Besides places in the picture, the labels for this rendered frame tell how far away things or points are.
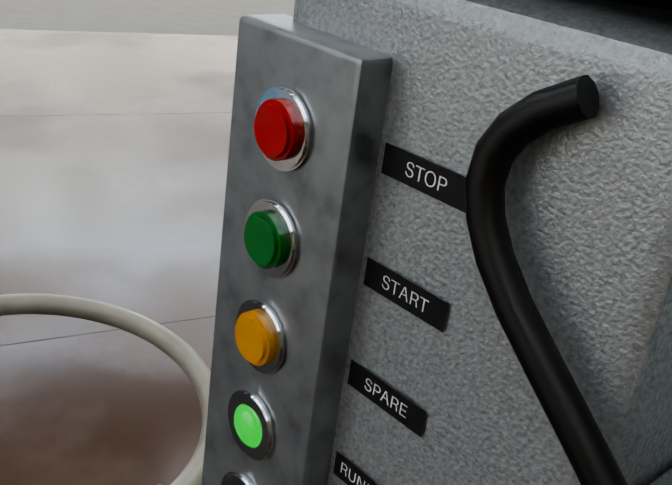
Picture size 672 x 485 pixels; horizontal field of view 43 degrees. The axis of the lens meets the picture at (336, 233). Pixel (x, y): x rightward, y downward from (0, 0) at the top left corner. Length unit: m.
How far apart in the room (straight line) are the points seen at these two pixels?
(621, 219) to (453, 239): 0.07
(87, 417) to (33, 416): 0.15
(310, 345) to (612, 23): 0.18
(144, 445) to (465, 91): 2.27
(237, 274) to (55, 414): 2.27
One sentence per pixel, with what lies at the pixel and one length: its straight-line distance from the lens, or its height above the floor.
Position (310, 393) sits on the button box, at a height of 1.36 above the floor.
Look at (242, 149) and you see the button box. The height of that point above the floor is 1.45.
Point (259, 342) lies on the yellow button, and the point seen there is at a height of 1.37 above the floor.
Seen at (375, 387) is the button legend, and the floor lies 1.37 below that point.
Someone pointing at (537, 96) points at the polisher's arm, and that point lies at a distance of 0.28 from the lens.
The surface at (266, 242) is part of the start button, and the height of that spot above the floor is 1.42.
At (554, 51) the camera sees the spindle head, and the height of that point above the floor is 1.53.
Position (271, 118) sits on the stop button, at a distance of 0.35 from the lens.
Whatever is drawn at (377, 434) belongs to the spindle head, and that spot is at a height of 1.35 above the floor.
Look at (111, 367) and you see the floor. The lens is 2.85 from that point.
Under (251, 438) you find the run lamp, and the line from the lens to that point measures 0.42.
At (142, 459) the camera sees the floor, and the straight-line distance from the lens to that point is 2.48.
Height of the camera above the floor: 1.58
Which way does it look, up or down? 24 degrees down
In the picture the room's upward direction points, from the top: 8 degrees clockwise
